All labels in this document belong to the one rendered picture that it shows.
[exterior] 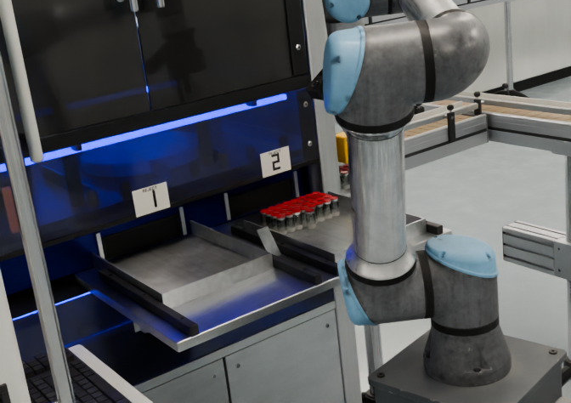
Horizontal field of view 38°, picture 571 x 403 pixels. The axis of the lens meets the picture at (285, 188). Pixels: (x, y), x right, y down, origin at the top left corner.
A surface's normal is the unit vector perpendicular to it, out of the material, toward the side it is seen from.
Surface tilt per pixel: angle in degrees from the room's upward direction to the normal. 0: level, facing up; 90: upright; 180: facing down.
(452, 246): 8
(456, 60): 84
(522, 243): 90
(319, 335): 90
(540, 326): 0
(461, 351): 72
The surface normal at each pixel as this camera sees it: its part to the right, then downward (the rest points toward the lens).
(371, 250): -0.42, 0.57
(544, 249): -0.80, 0.26
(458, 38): 0.33, -0.34
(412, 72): 0.04, 0.36
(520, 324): -0.11, -0.95
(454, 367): -0.46, 0.01
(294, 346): 0.58, 0.18
